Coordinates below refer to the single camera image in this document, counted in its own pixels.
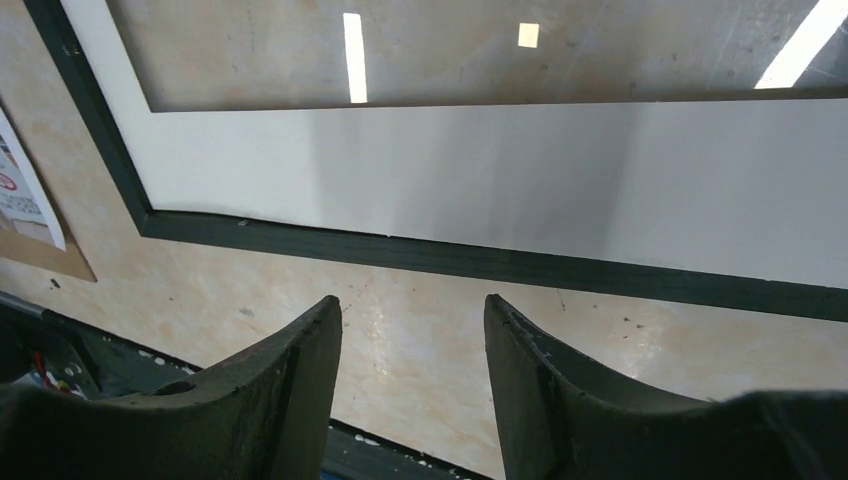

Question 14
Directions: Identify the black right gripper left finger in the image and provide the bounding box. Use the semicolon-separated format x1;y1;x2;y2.
1;296;342;479

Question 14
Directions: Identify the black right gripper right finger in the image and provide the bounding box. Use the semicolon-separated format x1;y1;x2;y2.
484;294;847;479

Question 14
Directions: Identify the white mat board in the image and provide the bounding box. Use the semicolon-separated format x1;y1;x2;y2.
64;1;847;289

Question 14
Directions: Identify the cat photo print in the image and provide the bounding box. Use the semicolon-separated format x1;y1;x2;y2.
1;110;67;251

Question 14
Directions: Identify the brown backing board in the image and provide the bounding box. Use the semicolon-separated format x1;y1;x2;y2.
1;109;97;283

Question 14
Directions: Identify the black picture frame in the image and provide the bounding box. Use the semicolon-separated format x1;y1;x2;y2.
25;1;847;322

